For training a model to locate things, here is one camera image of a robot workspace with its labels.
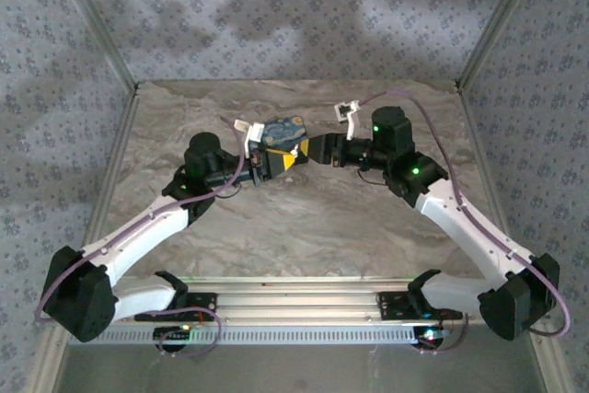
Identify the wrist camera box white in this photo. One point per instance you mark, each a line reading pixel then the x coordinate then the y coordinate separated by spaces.
pixel 254 133
pixel 355 107

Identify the starry night painted box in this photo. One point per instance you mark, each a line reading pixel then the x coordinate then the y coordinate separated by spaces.
pixel 283 133

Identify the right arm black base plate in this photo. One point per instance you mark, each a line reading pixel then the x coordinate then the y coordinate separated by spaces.
pixel 391 305

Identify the small circuit board with light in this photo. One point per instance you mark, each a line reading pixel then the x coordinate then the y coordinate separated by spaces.
pixel 172 333
pixel 432 334

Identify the aluminium rail beam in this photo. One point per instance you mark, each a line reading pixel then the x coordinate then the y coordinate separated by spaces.
pixel 299 301

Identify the aluminium side rail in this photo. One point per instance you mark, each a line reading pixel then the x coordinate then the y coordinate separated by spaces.
pixel 477 135
pixel 117 153

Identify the aluminium frame post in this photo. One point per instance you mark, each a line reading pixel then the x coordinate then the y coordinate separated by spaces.
pixel 502 20
pixel 96 20

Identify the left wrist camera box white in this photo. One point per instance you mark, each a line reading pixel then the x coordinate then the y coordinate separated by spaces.
pixel 254 133

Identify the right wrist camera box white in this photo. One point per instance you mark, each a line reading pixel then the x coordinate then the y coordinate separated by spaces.
pixel 355 107

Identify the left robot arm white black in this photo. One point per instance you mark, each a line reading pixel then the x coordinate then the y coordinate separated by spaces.
pixel 138 246

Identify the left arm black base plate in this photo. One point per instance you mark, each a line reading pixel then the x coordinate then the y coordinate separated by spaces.
pixel 202 303

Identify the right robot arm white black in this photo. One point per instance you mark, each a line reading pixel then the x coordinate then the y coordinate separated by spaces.
pixel 460 223

